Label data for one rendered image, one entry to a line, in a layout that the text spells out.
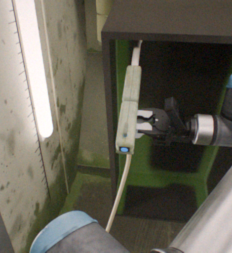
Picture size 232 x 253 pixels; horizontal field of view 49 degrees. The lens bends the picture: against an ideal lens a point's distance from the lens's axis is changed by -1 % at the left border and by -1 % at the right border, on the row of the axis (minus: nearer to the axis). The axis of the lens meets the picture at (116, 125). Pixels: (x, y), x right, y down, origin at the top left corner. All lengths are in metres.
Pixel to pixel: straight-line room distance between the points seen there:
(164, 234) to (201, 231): 1.76
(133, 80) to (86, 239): 0.52
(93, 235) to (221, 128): 0.49
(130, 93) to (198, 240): 0.47
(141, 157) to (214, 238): 1.38
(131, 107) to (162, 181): 1.21
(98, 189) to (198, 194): 0.98
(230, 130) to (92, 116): 1.88
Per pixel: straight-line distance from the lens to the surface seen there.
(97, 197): 2.39
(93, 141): 2.50
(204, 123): 0.75
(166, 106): 0.69
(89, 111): 2.52
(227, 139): 0.78
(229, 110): 0.75
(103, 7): 2.14
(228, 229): 0.43
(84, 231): 0.42
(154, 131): 0.73
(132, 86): 0.78
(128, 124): 0.68
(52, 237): 0.43
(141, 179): 1.87
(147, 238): 2.15
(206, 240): 0.41
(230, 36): 0.88
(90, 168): 2.54
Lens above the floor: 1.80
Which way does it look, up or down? 32 degrees down
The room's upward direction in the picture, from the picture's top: straight up
